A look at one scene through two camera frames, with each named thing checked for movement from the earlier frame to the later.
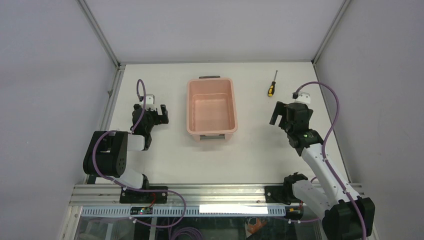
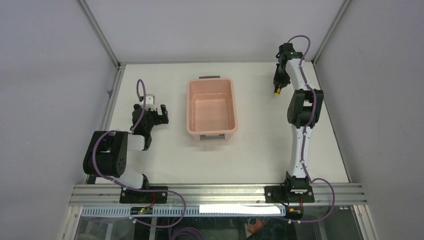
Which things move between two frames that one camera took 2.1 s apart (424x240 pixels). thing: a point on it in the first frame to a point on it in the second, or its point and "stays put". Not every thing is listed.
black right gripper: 279,110 to 277,80
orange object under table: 259,224 stays put
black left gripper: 159,119 stays put
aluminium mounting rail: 84,195 stays put
